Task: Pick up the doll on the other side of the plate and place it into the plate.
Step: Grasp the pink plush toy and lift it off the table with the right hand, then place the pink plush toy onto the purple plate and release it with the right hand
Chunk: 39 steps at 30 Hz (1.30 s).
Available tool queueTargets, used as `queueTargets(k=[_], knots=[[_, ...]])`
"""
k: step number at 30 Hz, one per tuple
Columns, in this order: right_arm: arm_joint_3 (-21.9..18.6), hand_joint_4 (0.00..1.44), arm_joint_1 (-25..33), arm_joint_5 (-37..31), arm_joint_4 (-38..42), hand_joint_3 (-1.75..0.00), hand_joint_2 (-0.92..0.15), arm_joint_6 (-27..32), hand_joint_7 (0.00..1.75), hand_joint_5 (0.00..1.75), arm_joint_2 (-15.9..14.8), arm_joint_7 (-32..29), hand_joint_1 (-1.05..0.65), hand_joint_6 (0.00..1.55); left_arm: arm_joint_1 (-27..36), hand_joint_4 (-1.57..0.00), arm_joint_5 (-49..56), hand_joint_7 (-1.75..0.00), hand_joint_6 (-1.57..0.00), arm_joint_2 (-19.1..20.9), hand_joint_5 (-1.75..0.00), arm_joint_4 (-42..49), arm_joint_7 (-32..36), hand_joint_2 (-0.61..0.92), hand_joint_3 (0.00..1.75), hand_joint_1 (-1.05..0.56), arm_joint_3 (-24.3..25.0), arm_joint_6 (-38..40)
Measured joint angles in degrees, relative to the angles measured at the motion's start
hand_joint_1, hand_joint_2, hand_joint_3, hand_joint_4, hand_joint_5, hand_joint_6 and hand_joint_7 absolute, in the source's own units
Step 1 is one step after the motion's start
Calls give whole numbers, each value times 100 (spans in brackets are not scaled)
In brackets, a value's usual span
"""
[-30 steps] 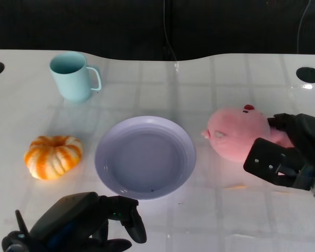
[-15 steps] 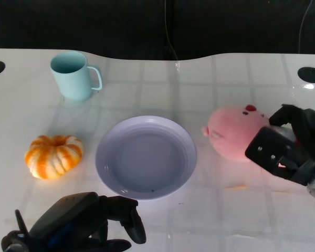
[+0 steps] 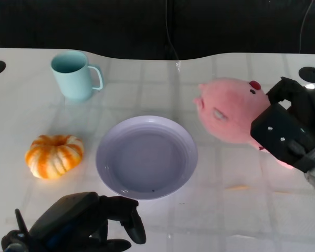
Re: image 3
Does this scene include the light blue mug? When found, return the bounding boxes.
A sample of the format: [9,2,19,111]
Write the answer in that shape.
[50,50,106,103]

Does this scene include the lavender round plate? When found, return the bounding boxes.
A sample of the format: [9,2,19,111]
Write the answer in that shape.
[95,115,199,202]

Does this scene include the thin grey hanging cable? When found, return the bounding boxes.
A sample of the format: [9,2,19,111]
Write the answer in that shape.
[164,0,179,60]
[298,0,314,55]

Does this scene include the pink plush pig doll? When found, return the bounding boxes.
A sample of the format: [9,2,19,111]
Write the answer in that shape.
[193,77,296,170]

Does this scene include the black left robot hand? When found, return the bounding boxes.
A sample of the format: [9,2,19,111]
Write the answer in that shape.
[23,191,147,252]

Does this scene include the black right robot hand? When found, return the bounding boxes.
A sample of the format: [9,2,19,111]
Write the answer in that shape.
[250,76,315,174]

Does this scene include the orange white striped pumpkin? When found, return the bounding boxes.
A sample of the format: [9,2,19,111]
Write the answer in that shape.
[24,134,85,180]

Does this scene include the black backdrop curtain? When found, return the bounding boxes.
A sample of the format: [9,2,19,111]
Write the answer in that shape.
[0,0,315,61]

